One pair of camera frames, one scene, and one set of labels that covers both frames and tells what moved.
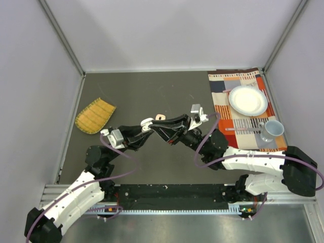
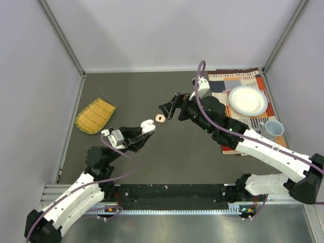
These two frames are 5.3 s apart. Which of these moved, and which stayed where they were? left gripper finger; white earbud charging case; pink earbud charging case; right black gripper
Moved: right black gripper
Stayed: left gripper finger; pink earbud charging case; white earbud charging case
